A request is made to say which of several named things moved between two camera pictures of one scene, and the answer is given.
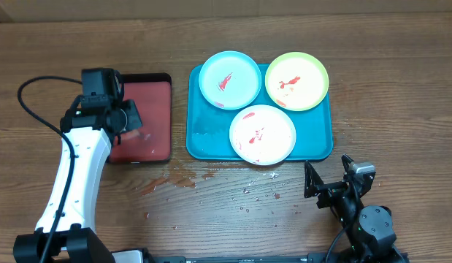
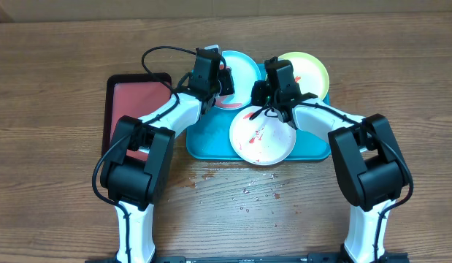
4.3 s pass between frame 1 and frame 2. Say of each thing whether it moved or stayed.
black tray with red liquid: stayed
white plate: stayed
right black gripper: moved
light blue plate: stayed
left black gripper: moved
